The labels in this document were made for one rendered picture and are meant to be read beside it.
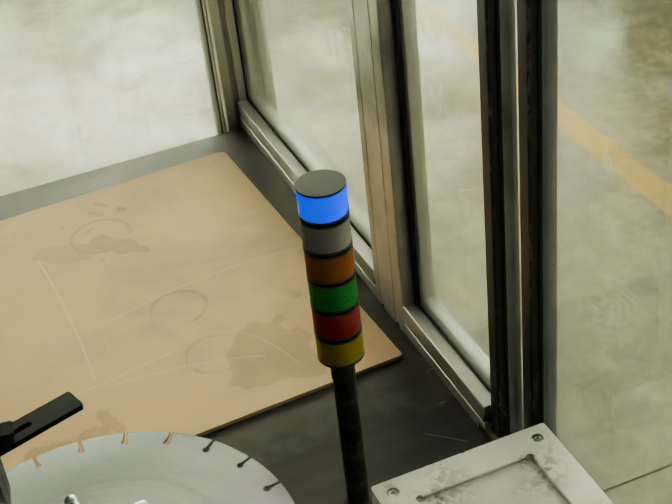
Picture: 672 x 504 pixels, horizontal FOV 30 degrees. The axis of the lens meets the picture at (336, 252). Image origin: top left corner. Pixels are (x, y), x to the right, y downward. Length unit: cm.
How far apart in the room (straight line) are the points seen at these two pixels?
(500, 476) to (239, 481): 24
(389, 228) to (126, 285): 41
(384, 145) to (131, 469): 50
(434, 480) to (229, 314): 55
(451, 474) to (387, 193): 43
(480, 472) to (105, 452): 34
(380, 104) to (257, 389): 37
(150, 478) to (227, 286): 59
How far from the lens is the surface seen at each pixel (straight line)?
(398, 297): 154
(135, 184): 194
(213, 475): 112
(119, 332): 164
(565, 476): 116
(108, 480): 114
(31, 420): 127
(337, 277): 111
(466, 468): 116
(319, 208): 107
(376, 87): 140
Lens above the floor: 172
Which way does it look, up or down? 34 degrees down
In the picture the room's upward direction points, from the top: 7 degrees counter-clockwise
